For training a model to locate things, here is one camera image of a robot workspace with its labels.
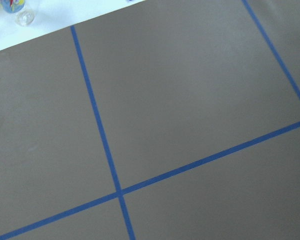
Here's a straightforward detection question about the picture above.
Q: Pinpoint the brown paper table cover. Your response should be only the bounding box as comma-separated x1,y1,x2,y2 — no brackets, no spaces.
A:
0,0,300,240

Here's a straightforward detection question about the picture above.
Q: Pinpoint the plastic bottle red label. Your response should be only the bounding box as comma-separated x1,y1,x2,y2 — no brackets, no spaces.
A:
0,0,35,27

